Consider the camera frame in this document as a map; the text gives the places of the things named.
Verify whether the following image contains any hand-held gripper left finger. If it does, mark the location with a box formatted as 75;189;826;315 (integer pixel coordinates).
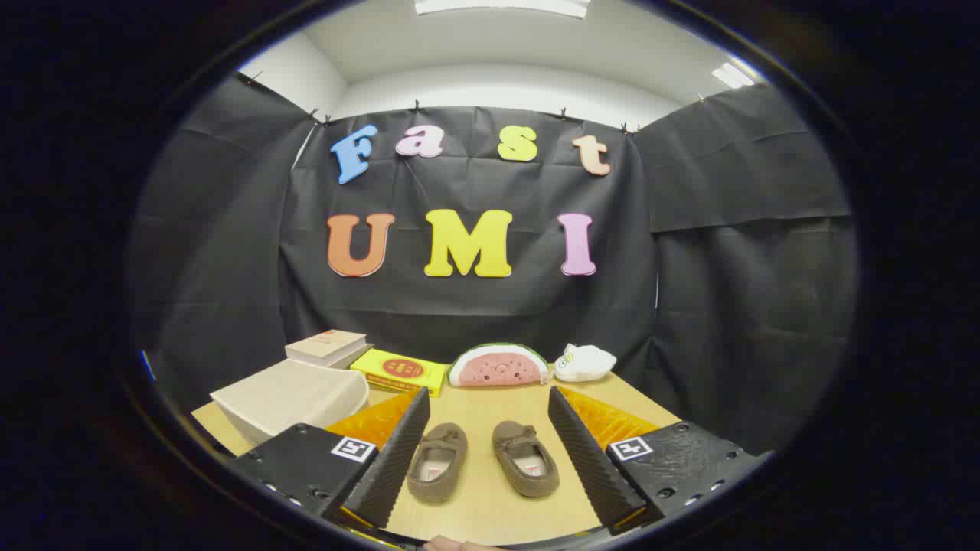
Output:
224;386;432;530

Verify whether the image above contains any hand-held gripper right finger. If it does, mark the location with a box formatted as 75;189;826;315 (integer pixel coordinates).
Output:
547;385;770;535

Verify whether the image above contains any brown fuzzy shoe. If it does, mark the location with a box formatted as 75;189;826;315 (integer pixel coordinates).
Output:
492;420;560;499
407;422;469;504

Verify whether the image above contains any beige fabric storage box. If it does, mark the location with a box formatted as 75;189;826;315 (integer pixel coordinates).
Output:
209;358;371;446

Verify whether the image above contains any yellow book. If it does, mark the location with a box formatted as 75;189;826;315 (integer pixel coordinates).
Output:
350;348;449;398

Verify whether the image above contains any white plush toy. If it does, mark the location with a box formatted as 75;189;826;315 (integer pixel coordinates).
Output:
553;344;618;383

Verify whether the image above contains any watermelon slice plush toy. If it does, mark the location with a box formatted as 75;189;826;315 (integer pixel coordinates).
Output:
447;343;550;388

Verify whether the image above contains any beige cover book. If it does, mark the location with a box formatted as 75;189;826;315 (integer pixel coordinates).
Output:
285;330;370;368

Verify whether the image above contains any black backdrop cloth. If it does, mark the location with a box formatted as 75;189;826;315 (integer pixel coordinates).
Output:
126;73;858;456

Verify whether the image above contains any ceiling light panel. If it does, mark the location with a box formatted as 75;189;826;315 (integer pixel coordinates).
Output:
710;61;757;90
413;0;592;19

